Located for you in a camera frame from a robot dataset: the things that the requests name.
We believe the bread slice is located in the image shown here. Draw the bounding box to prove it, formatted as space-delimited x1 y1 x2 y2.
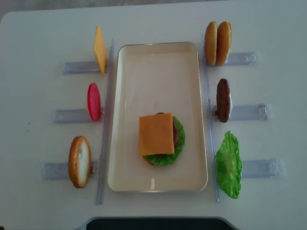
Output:
68 136 91 188

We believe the stacked yellow cheese slice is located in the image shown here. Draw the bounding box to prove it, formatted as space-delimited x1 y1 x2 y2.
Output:
139 113 174 156

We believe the stacked brown meat patty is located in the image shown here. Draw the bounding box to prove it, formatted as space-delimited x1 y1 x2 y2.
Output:
153 116 179 155

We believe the stacked green lettuce leaf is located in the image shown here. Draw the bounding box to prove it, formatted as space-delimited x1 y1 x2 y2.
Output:
143 116 186 166

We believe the upright red tomato slice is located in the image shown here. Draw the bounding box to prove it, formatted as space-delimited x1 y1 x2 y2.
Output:
87 83 101 122

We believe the upright brown meat patty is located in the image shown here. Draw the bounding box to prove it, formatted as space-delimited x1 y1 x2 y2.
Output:
216 79 232 123

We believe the upright yellow cheese slice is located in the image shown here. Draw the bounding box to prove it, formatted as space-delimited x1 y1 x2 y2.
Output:
94 25 106 76

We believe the upright green lettuce leaf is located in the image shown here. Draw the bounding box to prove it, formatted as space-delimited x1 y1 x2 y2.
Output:
215 131 243 199

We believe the cream rectangular tray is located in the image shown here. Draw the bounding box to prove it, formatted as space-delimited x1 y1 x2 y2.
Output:
108 42 208 192

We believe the upright bun left one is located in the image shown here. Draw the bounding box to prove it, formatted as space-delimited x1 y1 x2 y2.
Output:
204 21 217 66

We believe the upright bun one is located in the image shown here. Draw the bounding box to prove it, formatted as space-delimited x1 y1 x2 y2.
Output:
216 21 232 66
204 21 217 66

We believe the upright bun right one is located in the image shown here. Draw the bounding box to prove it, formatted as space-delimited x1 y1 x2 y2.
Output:
216 21 232 66

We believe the black base at bottom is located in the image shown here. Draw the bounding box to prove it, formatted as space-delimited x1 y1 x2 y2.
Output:
86 218 233 230

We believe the clear left long rail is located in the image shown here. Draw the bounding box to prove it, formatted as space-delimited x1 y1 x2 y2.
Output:
95 38 115 205

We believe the clear long rail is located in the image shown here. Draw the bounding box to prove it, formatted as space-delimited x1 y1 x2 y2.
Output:
202 33 220 203
95 38 115 205

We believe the clear tomato holder rail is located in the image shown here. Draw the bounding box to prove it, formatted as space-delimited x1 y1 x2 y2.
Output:
49 109 93 124

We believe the clear right long rail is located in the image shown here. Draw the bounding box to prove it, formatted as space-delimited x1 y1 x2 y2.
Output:
202 33 220 203

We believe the clear cheese holder rail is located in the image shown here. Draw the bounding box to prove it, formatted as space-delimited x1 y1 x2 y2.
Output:
62 61 100 75

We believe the clear bun holder rail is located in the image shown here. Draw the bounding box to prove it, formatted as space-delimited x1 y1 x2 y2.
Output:
225 51 261 66

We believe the clear patty holder rail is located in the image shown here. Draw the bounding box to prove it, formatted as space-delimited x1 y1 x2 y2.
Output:
211 103 274 121

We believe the clear bread holder rail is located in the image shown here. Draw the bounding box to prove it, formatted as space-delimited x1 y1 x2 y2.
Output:
39 161 99 181

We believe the clear lettuce holder rail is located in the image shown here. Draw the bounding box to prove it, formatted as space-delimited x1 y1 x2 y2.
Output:
242 159 286 178

